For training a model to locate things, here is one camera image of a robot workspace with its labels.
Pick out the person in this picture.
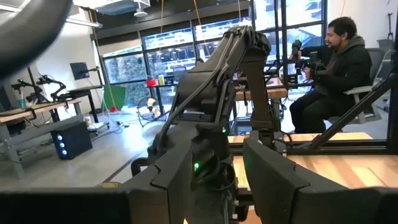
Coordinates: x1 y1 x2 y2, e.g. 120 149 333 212
289 16 373 134

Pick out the green board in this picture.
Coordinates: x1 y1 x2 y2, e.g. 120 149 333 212
103 84 127 111

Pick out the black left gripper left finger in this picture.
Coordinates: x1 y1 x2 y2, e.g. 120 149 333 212
121 139 195 224

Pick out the wooden workbench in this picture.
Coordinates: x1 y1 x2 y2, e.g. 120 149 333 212
0 98 83 180

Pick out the black diagonal frame strut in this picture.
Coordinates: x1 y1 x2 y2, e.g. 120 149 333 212
310 73 398 150

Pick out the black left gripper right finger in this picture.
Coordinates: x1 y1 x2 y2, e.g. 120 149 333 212
242 138 312 224

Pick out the grey chair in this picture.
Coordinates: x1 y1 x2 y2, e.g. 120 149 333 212
328 48 393 125

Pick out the ceiling tube light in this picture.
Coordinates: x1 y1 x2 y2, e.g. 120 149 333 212
65 17 104 29

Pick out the wooden table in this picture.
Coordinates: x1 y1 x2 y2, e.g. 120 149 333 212
234 86 289 102

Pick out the black computer tower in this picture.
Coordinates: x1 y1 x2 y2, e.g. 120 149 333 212
50 121 93 161

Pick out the black monitor on arm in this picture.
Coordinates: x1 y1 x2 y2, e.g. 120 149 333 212
69 62 101 81

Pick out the black desk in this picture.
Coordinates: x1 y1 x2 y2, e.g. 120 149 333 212
66 85 105 124

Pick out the black floor fan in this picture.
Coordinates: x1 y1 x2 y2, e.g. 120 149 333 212
136 96 163 127

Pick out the white ceiling lamp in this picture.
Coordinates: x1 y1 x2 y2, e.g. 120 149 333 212
133 0 149 18

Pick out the black camera cable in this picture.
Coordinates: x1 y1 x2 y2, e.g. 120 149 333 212
0 0 74 79

